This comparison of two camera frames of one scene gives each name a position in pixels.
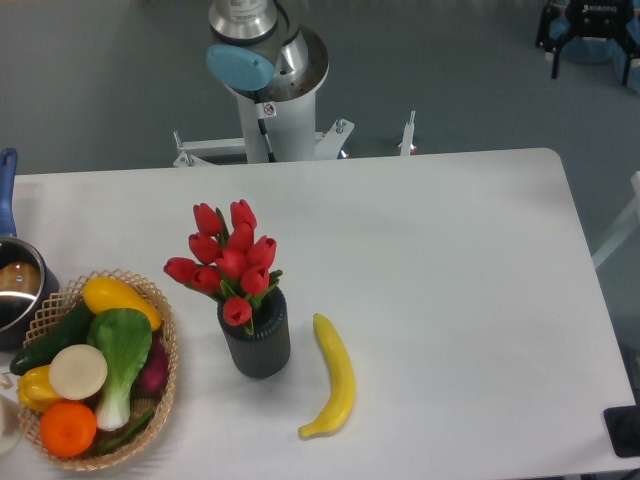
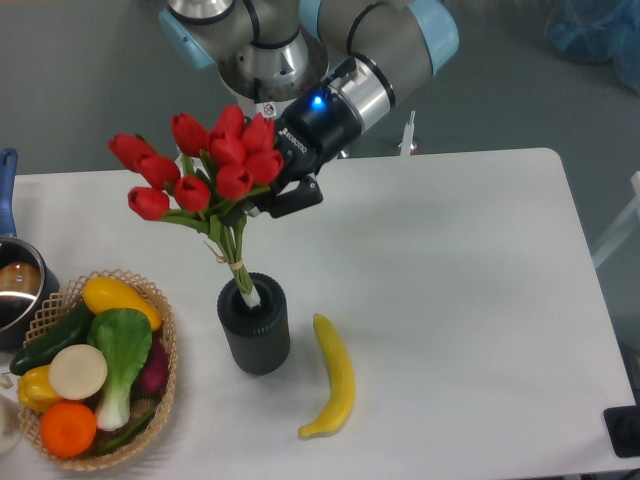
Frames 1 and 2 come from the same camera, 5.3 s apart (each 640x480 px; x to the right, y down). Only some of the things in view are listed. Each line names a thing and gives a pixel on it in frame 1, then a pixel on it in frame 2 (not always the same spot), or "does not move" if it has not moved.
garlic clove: x=6 y=382 does not move
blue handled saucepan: x=26 y=281 does not move
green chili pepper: x=135 y=429 does not move
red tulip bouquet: x=233 y=265 to x=203 y=181
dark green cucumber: x=73 y=330 does not move
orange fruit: x=67 y=429 does not move
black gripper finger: x=554 y=30 to x=304 y=192
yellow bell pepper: x=34 y=390 does not move
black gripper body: x=599 y=20 to x=312 y=131
